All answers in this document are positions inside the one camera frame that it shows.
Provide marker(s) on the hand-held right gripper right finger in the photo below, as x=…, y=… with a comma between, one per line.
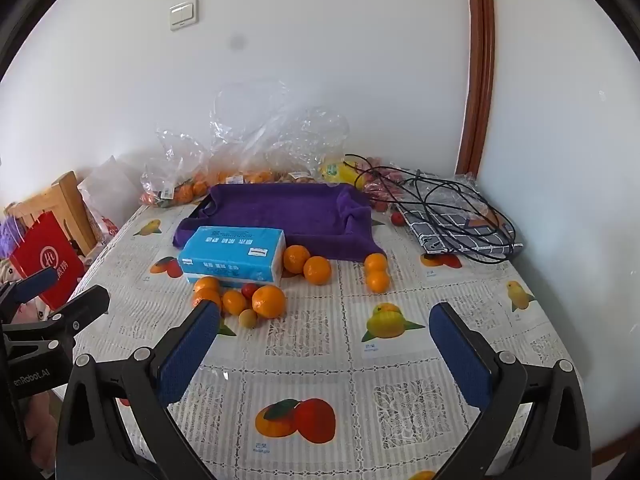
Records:
x=460, y=360

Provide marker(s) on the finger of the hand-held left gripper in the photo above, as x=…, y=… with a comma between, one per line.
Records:
x=37, y=281
x=85, y=305

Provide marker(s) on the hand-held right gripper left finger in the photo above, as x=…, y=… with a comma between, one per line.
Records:
x=190, y=355

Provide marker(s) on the mandarin orange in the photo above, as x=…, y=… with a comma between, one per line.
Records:
x=378, y=281
x=205, y=297
x=268, y=301
x=317, y=270
x=376, y=262
x=206, y=284
x=234, y=302
x=296, y=258

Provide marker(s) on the small pale round fruit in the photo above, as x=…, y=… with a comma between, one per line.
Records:
x=248, y=318

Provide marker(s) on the small red round fruit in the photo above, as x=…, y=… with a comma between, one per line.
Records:
x=248, y=290

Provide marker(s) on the black tray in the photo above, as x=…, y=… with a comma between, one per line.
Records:
x=200, y=207

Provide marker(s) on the bag of red fruits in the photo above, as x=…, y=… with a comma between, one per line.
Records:
x=385, y=187

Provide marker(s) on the person's left hand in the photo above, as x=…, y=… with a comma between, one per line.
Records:
x=42, y=425

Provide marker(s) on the red paper bag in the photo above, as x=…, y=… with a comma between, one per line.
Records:
x=47, y=260

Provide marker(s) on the wooden chair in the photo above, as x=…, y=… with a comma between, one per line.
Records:
x=60, y=205

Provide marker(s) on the blue tissue pack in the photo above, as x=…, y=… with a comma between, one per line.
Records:
x=230, y=255

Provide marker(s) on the white plastic bag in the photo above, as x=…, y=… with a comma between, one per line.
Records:
x=107, y=195

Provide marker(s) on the checkered cloth in plastic wrap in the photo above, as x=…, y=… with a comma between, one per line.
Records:
x=460, y=232

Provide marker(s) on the fruit-print tablecloth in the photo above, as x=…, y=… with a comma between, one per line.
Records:
x=320, y=360

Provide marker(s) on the clear bag of oranges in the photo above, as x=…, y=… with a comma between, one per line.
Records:
x=170, y=180

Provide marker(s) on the cherry tomato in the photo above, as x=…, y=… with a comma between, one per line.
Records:
x=397, y=218

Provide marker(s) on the purple towel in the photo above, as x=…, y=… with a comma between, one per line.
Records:
x=280, y=210

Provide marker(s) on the tall clear plastic bag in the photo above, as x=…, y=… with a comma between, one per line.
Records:
x=245, y=140

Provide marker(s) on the crumpled clear bag of nuts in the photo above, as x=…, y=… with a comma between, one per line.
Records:
x=310, y=145

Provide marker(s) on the brown wooden door frame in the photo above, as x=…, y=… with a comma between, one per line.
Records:
x=477, y=60

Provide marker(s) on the white light switch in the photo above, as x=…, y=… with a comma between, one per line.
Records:
x=183, y=14

